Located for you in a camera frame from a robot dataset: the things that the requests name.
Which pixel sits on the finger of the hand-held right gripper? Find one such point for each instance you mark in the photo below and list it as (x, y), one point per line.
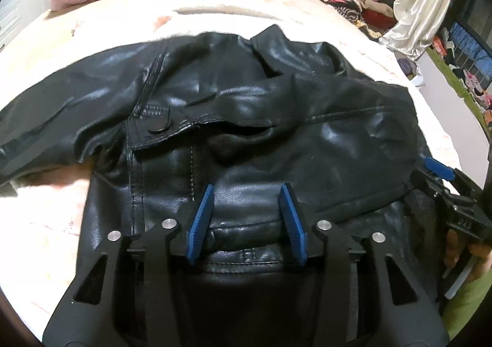
(438, 169)

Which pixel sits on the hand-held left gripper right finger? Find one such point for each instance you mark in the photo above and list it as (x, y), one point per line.
(294, 227)

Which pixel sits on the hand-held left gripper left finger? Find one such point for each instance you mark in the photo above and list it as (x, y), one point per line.
(200, 224)

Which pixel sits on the black leather jacket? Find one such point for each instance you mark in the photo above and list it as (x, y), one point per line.
(246, 108)

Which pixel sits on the person's right forearm green sleeve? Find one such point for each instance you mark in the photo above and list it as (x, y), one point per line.
(467, 308)

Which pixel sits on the person's right hand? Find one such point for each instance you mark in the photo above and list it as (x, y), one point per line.
(453, 251)

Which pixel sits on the purple patterned cloth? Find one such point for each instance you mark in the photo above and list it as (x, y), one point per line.
(409, 67)

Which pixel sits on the cluttered storage rack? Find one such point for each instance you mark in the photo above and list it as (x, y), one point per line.
(469, 51)

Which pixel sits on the white pink floral blanket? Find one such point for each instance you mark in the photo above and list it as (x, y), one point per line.
(46, 216)

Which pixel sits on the cream satin curtain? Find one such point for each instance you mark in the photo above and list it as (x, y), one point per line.
(419, 4)

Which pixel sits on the white wardrobe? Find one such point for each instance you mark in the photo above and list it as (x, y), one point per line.
(9, 20)

